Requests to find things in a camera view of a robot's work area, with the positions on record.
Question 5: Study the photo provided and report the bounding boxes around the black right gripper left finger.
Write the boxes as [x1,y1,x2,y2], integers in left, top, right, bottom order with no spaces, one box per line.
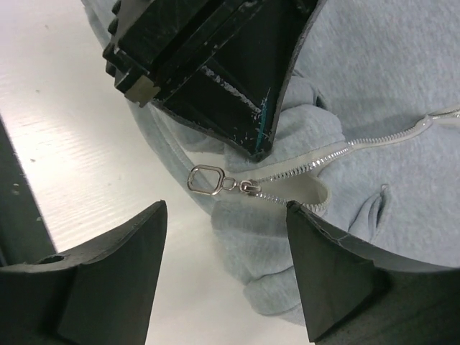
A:
[1,201,167,344]

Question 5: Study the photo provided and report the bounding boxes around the grey zip jacket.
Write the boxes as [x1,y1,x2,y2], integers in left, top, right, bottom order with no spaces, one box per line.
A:
[80,0,460,321]

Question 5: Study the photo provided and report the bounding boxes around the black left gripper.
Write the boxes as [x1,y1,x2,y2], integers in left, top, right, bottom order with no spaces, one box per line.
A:
[103,1,324,160]

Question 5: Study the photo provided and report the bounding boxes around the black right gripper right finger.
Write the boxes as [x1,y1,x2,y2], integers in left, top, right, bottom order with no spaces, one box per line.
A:
[286,201,459,344]

